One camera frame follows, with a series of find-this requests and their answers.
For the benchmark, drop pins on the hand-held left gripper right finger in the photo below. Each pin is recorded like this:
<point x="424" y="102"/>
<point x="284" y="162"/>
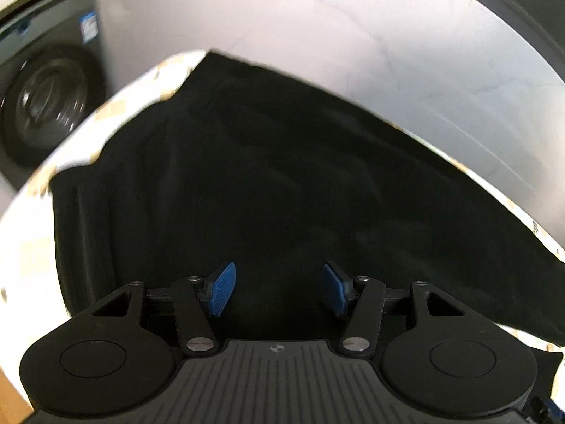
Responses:
<point x="336" y="289"/>

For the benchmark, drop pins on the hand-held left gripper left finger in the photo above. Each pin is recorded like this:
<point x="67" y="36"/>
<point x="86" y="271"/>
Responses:
<point x="222" y="289"/>

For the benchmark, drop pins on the black pants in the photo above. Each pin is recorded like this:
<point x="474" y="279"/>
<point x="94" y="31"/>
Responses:
<point x="273" y="176"/>

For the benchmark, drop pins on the checkered floral tablecloth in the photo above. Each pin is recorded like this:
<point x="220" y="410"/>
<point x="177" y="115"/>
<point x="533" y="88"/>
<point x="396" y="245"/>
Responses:
<point x="26" y="256"/>

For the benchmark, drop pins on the grey washing machine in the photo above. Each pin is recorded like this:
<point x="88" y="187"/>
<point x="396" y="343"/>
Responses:
<point x="48" y="97"/>

